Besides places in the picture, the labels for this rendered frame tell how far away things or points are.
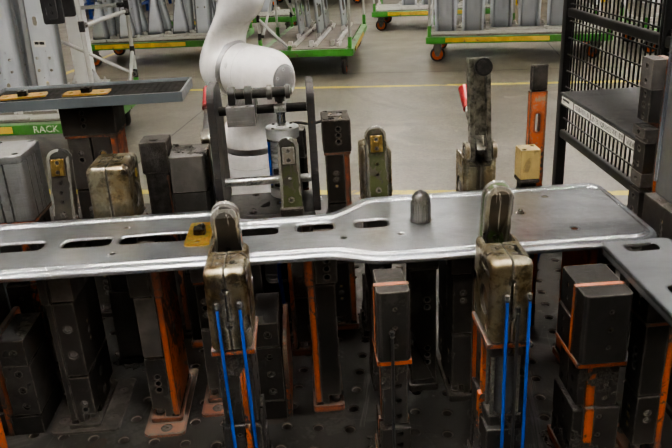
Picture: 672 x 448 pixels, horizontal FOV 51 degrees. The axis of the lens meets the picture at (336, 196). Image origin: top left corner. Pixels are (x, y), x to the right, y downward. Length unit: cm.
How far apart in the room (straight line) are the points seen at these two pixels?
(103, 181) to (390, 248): 50
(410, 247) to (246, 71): 64
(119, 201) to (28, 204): 15
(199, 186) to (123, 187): 13
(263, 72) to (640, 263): 84
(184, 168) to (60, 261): 27
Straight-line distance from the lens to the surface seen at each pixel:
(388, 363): 96
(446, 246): 100
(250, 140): 157
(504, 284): 88
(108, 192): 122
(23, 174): 125
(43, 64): 552
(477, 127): 121
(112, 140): 138
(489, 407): 99
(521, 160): 121
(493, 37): 770
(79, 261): 107
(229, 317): 90
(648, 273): 97
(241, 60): 151
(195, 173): 122
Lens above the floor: 143
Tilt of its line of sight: 21 degrees down
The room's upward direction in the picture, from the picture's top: 3 degrees counter-clockwise
